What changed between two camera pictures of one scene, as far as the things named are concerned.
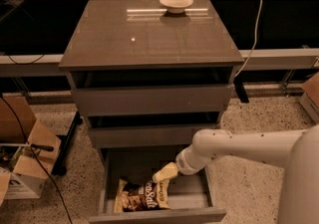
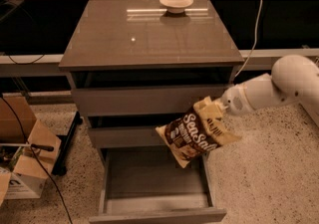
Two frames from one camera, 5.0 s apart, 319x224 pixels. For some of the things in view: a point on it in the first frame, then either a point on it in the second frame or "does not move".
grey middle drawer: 149,130 does not move
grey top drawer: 115,93 does not move
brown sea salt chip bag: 150,196 → 197,130
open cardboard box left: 28,150 does not move
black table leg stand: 60,167 does not move
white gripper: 183,164 → 233,101
